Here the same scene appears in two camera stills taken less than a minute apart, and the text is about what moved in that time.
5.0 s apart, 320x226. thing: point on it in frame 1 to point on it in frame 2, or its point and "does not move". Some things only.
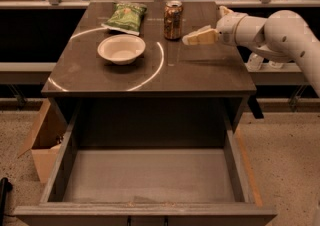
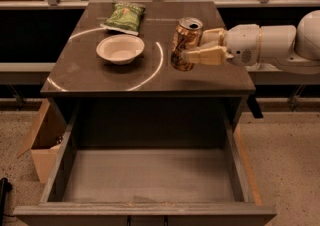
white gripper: [229, 26] to [242, 44]
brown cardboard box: [45, 137] does not move
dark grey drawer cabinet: [148, 90] does not move
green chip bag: [125, 17] does not move
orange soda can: [173, 20] to [188, 36]
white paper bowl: [121, 48] does not move
